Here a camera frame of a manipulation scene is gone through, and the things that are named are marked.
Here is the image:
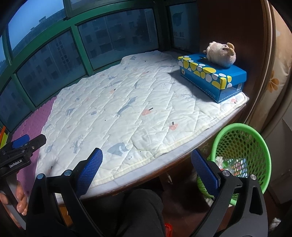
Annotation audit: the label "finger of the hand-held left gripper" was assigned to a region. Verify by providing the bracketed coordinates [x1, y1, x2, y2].
[11, 134, 30, 149]
[22, 134, 47, 154]

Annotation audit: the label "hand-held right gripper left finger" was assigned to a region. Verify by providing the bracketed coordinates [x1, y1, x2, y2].
[25, 148, 103, 237]

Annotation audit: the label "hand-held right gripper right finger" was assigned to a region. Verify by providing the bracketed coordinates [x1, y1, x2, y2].
[191, 149, 267, 237]

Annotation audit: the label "green mesh plastic basket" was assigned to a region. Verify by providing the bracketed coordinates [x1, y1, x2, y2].
[197, 123, 272, 205]

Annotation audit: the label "person's left hand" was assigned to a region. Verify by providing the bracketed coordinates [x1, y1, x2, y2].
[0, 180, 28, 216]

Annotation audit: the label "yellow plastic strips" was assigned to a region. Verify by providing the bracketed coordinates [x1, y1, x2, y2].
[0, 127, 10, 149]

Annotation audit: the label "colourful dotted wrapper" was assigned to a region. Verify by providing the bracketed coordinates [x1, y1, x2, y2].
[225, 160, 248, 178]

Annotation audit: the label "person's black trouser legs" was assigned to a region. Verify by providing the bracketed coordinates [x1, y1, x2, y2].
[80, 189, 165, 237]

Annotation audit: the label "white cabinet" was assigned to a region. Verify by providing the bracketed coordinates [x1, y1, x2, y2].
[262, 118, 292, 205]

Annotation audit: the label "white quilted blanket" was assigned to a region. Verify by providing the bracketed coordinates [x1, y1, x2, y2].
[36, 50, 249, 194]

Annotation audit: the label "blue dotted tissue box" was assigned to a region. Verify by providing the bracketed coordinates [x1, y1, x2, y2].
[178, 53, 247, 104]

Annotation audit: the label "floral beige curtain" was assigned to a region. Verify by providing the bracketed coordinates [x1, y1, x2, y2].
[258, 0, 292, 137]

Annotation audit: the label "beige plush toy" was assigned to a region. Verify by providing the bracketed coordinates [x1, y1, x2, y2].
[203, 41, 236, 68]

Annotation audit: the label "green window frame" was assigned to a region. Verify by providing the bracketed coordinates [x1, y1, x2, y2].
[0, 0, 199, 133]

